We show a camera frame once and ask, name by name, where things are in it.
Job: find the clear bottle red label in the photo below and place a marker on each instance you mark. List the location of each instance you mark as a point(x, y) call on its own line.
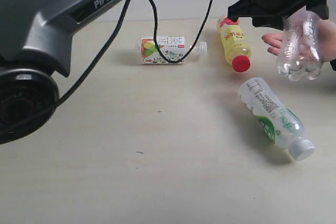
point(300, 53)

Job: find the yellow bottle red cap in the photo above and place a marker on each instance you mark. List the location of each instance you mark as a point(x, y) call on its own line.
point(237, 51)

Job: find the green white label bottle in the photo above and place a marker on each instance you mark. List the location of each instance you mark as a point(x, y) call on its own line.
point(283, 127)

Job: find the white illustrated label bottle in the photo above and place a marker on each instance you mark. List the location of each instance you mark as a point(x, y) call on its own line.
point(172, 47)

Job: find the dark sleeve forearm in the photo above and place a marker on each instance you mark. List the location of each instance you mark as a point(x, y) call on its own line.
point(333, 64)

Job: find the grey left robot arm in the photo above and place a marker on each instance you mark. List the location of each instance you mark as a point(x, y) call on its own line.
point(36, 41)

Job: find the person's open hand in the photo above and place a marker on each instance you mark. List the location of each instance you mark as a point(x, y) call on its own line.
point(326, 33)

